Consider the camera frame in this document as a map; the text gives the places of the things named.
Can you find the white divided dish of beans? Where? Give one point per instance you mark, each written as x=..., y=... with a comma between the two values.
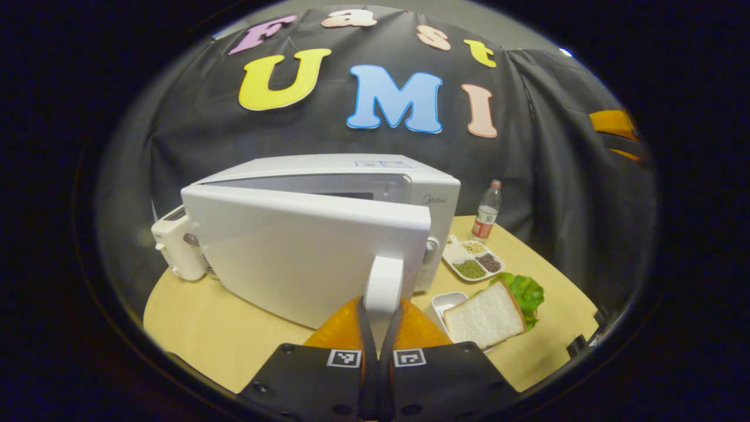
x=471, y=261

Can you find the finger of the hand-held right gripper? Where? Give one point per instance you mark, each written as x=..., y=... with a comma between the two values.
x=630, y=154
x=612, y=123

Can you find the white toaster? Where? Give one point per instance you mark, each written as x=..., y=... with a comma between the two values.
x=176, y=246

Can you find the small ceiling light panel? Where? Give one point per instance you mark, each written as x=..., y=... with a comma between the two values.
x=565, y=51

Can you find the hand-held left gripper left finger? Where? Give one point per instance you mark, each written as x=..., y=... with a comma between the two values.
x=304, y=381

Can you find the white microwave oven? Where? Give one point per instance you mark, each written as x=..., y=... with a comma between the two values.
x=293, y=258

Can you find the clear plastic bottle red label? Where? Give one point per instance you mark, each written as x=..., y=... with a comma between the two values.
x=486, y=217

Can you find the dark metal frame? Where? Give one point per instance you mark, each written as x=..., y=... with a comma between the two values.
x=586, y=334

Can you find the bread and lettuce sandwich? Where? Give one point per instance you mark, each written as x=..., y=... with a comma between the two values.
x=483, y=316

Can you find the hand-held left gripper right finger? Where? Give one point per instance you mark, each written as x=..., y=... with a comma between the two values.
x=445, y=381

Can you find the white rectangular tray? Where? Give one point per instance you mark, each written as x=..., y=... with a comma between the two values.
x=445, y=305

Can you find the black backdrop cloth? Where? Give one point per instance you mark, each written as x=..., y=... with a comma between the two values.
x=328, y=140

